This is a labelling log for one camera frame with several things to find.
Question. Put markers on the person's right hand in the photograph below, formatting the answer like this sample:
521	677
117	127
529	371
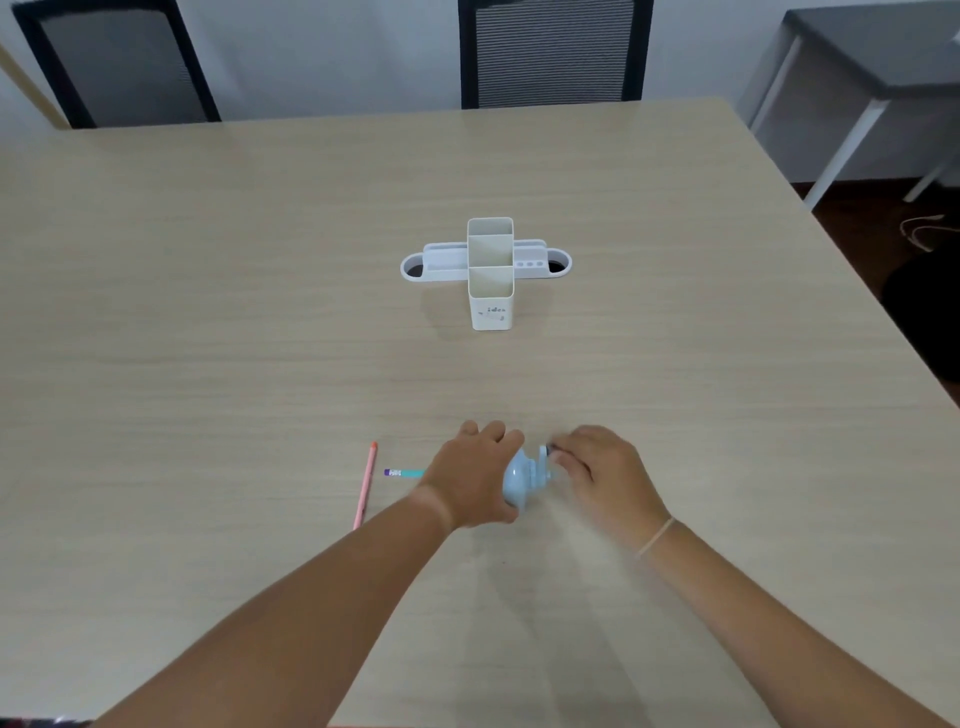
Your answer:
607	480

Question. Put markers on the person's left hand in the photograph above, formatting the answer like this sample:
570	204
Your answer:
465	480

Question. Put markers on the person's left thumb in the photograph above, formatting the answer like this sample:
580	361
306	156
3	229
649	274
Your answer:
510	514

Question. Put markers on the person's right fingers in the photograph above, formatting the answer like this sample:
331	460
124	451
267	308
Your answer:
571	465

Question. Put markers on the light blue pencil sharpener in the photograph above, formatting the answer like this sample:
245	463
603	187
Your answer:
521	480

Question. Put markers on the teal pencil with purple eraser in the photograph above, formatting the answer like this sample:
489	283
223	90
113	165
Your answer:
403	473

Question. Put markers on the person's left forearm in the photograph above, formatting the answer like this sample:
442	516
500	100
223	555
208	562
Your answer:
300	630

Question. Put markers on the person's right forearm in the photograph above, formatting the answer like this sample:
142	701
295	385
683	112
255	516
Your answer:
780	637

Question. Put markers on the thin wrist band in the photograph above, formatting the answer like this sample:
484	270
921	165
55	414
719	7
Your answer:
656	537

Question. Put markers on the pink pencil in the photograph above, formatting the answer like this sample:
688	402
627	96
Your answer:
365	486

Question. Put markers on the white desk organizer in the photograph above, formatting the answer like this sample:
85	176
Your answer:
488	268

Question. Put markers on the black mesh office chair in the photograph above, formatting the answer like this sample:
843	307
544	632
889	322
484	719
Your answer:
553	52
116	61

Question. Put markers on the grey side table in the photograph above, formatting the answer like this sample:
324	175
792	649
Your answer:
862	82

